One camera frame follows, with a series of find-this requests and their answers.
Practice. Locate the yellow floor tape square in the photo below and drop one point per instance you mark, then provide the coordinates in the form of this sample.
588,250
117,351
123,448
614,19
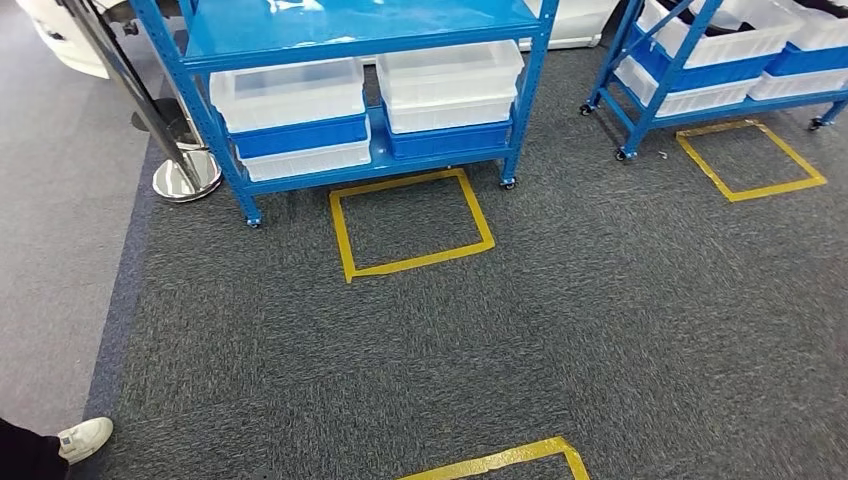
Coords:
517,456
339,238

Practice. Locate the black stanchion post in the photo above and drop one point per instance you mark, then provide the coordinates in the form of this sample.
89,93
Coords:
173,109

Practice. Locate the white car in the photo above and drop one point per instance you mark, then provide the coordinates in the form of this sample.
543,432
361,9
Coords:
583,20

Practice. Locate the blue metal shelf rack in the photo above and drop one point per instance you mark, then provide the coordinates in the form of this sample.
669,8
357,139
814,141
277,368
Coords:
358,20

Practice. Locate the person's white shoe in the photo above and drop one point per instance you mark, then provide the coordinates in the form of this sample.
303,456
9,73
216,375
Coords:
83,438

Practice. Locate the black part in bin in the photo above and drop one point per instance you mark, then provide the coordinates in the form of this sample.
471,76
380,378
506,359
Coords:
719,28

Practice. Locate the blue wheeled shelf rack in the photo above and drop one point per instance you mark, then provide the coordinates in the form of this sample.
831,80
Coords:
674,73

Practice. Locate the white plastic bin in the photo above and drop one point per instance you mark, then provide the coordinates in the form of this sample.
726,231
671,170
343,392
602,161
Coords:
795,85
305,162
450,118
702,99

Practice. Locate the yellow floor tape strip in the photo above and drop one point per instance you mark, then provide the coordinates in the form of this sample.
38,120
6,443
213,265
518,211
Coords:
702,164

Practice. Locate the person's leg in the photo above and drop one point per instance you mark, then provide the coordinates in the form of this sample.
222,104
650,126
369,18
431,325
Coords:
30,457

